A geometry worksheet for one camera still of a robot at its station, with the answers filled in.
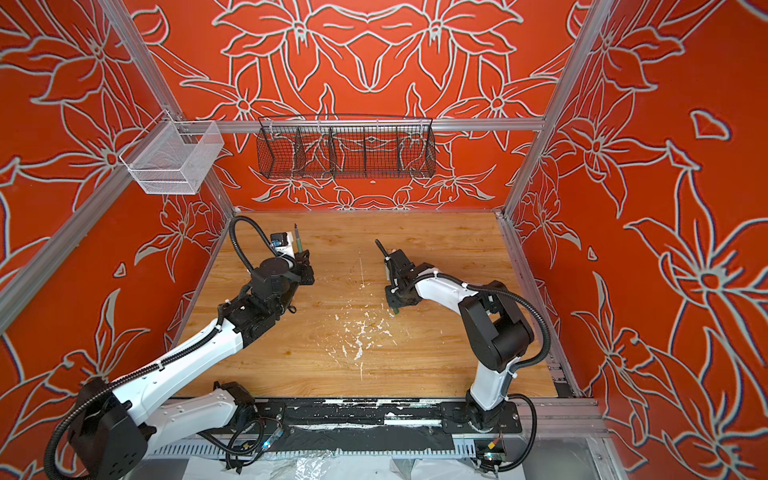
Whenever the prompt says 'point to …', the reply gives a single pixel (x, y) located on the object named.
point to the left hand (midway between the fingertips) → (305, 249)
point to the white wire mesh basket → (178, 158)
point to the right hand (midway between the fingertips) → (391, 297)
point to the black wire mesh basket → (345, 147)
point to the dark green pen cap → (396, 311)
